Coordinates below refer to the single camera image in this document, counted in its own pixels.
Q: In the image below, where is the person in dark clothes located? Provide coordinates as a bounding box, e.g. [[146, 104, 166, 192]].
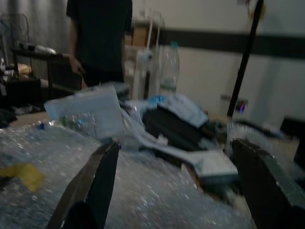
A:
[[66, 0, 133, 89]]

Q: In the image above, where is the cardboard box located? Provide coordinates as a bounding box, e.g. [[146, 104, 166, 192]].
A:
[[123, 22, 159, 47]]

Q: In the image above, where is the black slanted pole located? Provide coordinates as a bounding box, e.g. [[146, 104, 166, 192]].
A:
[[226, 0, 264, 117]]

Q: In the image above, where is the crushed clear bottle blue cap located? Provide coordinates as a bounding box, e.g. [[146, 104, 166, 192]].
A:
[[35, 113, 97, 134]]

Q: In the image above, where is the dark side table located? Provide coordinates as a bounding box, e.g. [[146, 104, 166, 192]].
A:
[[11, 47, 83, 101]]

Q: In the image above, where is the clear bubble wrap sheet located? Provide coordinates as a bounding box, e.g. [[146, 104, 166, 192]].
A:
[[0, 119, 253, 229]]

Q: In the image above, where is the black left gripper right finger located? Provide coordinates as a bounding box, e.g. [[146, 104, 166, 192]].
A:
[[232, 139, 305, 229]]

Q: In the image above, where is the black fabric case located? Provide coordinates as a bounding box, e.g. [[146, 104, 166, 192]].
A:
[[142, 104, 209, 151]]

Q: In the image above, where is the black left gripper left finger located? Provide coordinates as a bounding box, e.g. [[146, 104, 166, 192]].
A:
[[46, 142, 120, 229]]

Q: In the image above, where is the white standing appliance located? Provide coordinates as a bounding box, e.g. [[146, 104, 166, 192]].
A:
[[132, 8, 166, 99]]

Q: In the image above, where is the wire fan guard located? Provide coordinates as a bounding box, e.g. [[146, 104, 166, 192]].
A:
[[0, 13, 31, 62]]

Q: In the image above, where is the clear plastic bottle green label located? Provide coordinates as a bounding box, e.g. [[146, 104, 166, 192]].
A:
[[161, 41, 181, 93]]

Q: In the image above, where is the light blue cloth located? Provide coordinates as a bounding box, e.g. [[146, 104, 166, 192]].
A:
[[156, 94, 211, 128]]

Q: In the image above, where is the clear plastic packet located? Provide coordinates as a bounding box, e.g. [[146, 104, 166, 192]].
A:
[[44, 85, 126, 140]]

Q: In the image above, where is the wall socket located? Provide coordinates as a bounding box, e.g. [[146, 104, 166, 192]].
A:
[[220, 94, 249, 113]]

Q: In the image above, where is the white paper sheet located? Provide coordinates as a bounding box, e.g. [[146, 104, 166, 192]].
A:
[[121, 100, 239, 186]]

